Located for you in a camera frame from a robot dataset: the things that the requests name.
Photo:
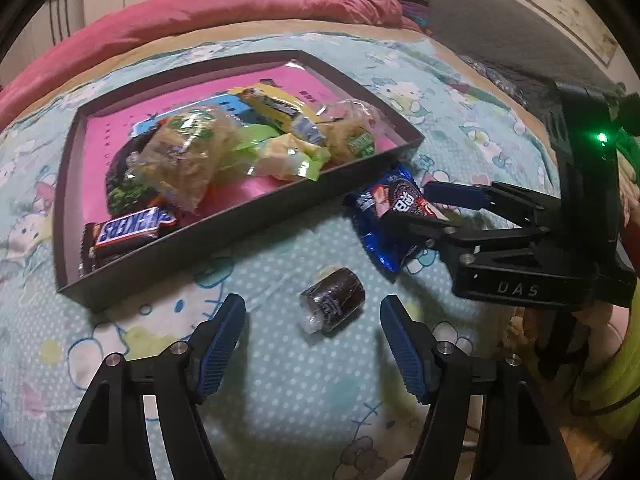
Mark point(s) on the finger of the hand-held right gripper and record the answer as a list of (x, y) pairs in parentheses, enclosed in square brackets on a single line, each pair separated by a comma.
[(460, 195), (465, 237)]

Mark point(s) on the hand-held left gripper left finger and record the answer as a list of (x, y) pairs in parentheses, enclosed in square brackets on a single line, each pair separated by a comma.
[(222, 345)]

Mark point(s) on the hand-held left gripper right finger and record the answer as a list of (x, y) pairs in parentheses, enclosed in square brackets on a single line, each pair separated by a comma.
[(402, 350)]

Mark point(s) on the blue cookie packet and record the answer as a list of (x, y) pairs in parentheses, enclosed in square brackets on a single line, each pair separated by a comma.
[(385, 200)]

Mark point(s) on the dark chocolate roll clear wrapper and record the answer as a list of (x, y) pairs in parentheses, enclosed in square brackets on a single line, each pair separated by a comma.
[(335, 295)]

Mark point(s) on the dark shallow cardboard box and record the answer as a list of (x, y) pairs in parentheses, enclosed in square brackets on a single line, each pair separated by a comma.
[(200, 240)]

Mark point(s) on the clear pastry packet green label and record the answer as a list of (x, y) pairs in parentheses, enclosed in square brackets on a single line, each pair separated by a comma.
[(357, 142)]

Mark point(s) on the brown chocolate bar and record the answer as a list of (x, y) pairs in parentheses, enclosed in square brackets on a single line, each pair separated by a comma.
[(130, 230)]

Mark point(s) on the small lime green cake packet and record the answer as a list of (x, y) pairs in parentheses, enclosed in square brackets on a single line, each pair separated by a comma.
[(290, 157)]

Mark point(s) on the black green pea packet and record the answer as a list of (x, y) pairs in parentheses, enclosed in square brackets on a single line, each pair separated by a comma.
[(122, 195)]

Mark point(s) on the clear packet of nut cake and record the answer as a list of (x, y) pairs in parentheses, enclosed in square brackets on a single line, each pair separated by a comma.
[(180, 160)]

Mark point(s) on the person's right forearm green sleeve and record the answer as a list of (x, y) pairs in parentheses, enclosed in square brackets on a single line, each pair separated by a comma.
[(620, 390)]

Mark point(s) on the person's right hand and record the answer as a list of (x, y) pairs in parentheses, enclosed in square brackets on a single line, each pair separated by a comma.
[(610, 327)]

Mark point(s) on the light blue cat print bedsheet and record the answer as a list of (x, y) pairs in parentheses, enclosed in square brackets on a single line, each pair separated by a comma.
[(300, 410)]

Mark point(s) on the dark patterned cloth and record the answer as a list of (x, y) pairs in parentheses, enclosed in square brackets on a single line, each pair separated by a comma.
[(500, 77)]

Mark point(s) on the grey padded headboard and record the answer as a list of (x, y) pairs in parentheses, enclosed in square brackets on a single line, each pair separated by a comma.
[(500, 10)]

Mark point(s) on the pink book with blue label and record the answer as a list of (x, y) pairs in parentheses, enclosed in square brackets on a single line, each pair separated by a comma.
[(100, 140)]

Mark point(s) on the pink blanket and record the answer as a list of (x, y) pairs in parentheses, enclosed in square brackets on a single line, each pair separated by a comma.
[(200, 5)]

